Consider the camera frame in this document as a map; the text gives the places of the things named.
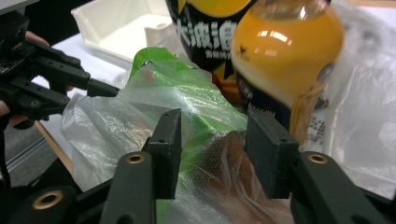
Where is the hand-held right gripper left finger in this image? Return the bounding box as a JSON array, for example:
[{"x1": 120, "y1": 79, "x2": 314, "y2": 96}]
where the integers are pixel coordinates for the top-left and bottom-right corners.
[{"x1": 143, "y1": 107, "x2": 182, "y2": 200}]

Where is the black yellow chips bag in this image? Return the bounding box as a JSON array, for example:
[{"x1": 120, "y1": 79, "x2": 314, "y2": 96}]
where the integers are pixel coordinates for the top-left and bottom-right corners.
[{"x1": 164, "y1": 0, "x2": 261, "y2": 105}]

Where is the clear plastic bag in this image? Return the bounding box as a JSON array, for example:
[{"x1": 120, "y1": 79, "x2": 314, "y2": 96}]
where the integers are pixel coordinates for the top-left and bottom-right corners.
[{"x1": 60, "y1": 0, "x2": 396, "y2": 224}]

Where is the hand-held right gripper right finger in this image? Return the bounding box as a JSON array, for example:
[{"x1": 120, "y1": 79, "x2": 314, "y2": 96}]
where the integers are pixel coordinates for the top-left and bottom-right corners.
[{"x1": 245, "y1": 108, "x2": 300, "y2": 200}]

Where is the white plastic tray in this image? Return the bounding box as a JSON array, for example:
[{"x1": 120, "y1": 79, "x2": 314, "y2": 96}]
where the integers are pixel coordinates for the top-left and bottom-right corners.
[{"x1": 70, "y1": 0, "x2": 180, "y2": 63}]

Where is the green snack packet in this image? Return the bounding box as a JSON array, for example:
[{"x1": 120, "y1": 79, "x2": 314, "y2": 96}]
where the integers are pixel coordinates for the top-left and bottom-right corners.
[{"x1": 129, "y1": 46, "x2": 250, "y2": 224}]

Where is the orange juice bottle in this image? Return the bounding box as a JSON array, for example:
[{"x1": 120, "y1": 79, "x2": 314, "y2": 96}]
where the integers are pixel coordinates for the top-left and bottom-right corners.
[{"x1": 230, "y1": 0, "x2": 345, "y2": 147}]

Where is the brown box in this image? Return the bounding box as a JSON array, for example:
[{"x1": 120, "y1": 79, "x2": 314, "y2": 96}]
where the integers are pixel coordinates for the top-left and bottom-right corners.
[{"x1": 186, "y1": 130, "x2": 295, "y2": 224}]

